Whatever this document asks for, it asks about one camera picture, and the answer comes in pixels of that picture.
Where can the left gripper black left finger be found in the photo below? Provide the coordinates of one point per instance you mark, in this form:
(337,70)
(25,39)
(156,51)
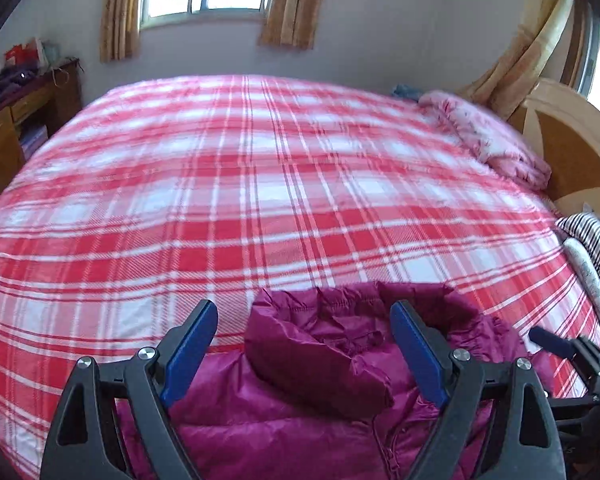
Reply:
(85,439)

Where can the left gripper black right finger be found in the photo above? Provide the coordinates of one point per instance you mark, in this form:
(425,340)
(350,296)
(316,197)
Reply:
(520,439)

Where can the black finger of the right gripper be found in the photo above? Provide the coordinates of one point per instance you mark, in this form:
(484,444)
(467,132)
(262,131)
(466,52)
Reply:
(580,352)

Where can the magenta puffer down jacket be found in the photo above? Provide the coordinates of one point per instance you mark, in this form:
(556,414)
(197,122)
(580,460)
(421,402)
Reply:
(320,390)

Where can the wooden bed headboard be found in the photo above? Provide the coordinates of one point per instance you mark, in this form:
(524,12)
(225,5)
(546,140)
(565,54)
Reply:
(563,128)

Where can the pink floral folded quilt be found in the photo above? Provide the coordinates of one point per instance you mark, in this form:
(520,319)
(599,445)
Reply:
(492,141)

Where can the red white plaid bed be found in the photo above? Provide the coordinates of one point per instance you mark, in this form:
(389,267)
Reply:
(171,191)

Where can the beige curtain beside headboard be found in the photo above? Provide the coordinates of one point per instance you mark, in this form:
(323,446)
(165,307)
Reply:
(509,81)

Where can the folded items in desk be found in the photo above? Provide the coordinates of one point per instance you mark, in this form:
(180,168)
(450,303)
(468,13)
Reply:
(32,139)

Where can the brown wooden desk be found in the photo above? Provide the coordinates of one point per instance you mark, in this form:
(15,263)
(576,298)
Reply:
(49,100)

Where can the blue item behind bed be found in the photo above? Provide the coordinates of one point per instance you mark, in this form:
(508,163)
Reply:
(406,92)

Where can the pile of clutter on desk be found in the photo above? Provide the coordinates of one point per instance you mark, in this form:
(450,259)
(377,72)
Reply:
(24,64)

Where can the left beige curtain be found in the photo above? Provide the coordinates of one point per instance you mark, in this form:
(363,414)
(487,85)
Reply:
(119,30)

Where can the right beige curtain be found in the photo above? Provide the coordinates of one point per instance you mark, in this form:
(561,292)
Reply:
(291,23)

